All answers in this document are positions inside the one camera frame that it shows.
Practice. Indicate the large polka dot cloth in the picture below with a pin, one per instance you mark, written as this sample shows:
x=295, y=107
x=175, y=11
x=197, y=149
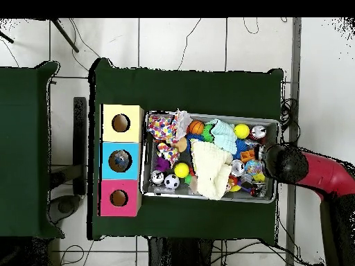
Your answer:
x=162, y=127

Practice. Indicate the yellow foam ball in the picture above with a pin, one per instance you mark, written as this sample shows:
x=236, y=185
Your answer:
x=181, y=169
x=241, y=131

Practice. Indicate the dark green side-table cloth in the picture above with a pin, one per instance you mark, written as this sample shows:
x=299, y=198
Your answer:
x=22, y=138

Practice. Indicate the black flat panel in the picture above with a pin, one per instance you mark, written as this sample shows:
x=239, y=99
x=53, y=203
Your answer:
x=80, y=124

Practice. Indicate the wooden three-hole box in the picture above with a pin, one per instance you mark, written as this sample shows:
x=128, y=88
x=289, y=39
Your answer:
x=133, y=110

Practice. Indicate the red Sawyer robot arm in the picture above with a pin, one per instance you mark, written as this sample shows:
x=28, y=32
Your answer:
x=324, y=171

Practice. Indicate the blue globe ball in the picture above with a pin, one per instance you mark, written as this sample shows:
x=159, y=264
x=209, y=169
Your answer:
x=253, y=167

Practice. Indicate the orange plastic grid tray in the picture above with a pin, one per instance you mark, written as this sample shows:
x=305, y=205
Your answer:
x=247, y=156

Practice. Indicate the small polka dot cloth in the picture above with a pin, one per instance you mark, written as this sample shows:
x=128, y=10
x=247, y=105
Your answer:
x=169, y=152

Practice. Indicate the orange toy basketball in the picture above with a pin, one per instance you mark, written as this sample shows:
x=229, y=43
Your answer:
x=196, y=127

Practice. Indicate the silver drink can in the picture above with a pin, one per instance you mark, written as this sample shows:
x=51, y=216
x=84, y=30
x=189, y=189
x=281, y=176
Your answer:
x=237, y=167
x=258, y=131

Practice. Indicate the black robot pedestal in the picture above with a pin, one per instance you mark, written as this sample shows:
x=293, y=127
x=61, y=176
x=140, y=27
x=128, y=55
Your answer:
x=177, y=252

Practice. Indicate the green spiky ball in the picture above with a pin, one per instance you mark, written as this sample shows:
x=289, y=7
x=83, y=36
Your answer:
x=207, y=133

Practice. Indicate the cream waffle cloth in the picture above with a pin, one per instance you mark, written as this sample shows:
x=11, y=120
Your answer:
x=210, y=169

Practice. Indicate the small soccer ball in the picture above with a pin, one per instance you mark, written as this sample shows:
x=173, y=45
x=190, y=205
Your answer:
x=172, y=181

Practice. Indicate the dark green tablecloth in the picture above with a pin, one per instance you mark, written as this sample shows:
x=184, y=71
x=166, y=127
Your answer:
x=194, y=91

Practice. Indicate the mint green waffle cloth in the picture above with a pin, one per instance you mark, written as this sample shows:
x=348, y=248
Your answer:
x=223, y=134

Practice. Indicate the black tripod leg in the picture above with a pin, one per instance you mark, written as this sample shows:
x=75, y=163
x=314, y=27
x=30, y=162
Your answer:
x=65, y=34
x=7, y=37

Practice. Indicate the blue spiky ball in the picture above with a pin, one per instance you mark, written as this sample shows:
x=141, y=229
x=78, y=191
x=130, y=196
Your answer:
x=240, y=145
x=191, y=137

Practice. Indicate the shallow silver mesh bin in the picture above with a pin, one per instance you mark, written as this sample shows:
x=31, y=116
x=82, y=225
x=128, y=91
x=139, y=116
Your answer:
x=244, y=196

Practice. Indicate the clear plastic packet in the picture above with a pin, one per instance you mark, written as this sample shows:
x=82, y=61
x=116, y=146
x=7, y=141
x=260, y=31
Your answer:
x=121, y=160

